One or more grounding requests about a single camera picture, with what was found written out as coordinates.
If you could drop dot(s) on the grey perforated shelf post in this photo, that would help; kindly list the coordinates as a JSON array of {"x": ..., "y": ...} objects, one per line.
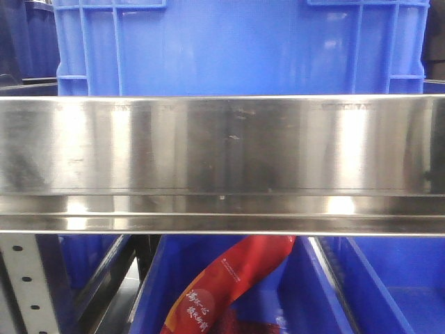
[{"x": 29, "y": 282}]

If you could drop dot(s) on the lower right blue bin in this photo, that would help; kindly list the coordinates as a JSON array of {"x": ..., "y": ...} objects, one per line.
[{"x": 391, "y": 284}]

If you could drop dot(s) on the lower middle blue bin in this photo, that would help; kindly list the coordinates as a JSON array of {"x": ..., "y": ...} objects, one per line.
[{"x": 294, "y": 298}]

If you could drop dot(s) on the dark blue bin left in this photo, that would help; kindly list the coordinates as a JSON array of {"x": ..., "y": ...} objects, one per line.
[{"x": 29, "y": 48}]

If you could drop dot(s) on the large blue bin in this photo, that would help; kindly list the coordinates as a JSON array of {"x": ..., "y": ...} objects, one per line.
[{"x": 157, "y": 48}]

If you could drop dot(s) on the red snack bag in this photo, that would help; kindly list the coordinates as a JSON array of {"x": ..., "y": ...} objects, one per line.
[{"x": 222, "y": 282}]

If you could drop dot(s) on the stainless steel shelf rail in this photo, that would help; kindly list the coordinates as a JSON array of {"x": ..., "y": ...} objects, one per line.
[{"x": 316, "y": 165}]

